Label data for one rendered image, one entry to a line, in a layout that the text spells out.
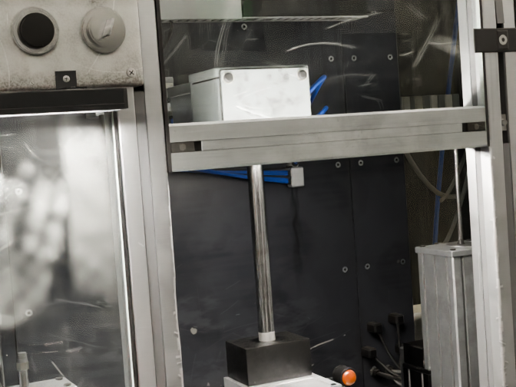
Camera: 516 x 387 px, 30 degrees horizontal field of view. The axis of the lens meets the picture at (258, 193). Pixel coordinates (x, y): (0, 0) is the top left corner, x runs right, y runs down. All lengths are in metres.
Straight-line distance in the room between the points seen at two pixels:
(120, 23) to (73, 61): 0.05
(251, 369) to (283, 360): 0.04
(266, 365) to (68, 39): 0.48
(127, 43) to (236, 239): 0.57
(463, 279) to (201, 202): 0.38
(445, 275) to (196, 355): 0.37
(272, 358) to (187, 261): 0.27
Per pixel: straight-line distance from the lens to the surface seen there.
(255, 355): 1.14
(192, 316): 1.38
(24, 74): 0.85
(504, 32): 1.09
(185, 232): 1.36
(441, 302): 1.29
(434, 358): 1.32
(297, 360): 1.17
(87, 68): 0.87
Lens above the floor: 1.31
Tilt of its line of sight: 3 degrees down
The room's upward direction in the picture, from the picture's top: 4 degrees counter-clockwise
